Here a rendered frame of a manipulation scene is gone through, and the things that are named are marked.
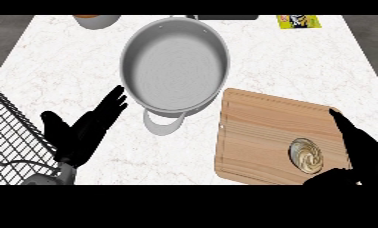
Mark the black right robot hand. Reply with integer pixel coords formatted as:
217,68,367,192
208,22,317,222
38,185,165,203
301,107,378,186

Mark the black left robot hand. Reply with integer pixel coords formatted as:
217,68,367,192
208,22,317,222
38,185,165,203
40,85,130,169

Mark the wooden cutting board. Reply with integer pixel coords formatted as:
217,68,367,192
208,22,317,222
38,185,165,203
214,87,354,186

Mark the grey metal pot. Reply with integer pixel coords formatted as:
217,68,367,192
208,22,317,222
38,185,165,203
118,16,231,137

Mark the grey bowl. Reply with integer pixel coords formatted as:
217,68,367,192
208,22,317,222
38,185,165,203
72,14,122,31

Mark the yellow packet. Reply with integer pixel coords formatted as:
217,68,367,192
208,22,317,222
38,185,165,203
274,14,323,30

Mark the black wire basket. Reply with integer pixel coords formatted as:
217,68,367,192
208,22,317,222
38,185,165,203
0,92,63,186

